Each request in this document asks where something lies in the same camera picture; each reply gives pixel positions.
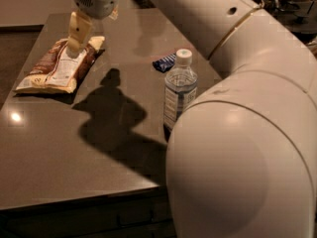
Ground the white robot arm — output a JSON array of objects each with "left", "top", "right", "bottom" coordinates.
[{"left": 151, "top": 0, "right": 317, "bottom": 238}]

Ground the blue rxbar blueberry bar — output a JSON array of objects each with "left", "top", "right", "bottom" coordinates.
[{"left": 153, "top": 54, "right": 176, "bottom": 73}]

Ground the brown chip bag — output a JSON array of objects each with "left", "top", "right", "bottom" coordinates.
[{"left": 15, "top": 36, "right": 105, "bottom": 94}]

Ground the clear plastic water bottle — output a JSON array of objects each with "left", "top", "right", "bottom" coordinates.
[{"left": 163, "top": 49, "right": 198, "bottom": 131}]

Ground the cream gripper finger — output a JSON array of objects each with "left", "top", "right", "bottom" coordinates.
[
  {"left": 67, "top": 11, "right": 92, "bottom": 56},
  {"left": 109, "top": 6, "right": 119, "bottom": 20}
]

